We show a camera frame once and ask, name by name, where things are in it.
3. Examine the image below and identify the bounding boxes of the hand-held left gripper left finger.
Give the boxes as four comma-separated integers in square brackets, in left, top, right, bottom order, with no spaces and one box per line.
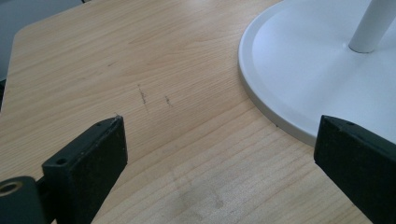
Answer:
[41,115,129,224]

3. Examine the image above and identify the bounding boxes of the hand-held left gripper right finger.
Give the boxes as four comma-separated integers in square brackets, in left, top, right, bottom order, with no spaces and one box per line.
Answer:
[313,114,396,224]

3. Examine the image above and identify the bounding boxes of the white round lamp stand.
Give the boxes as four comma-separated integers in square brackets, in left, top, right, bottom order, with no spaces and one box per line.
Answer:
[237,0,396,147]

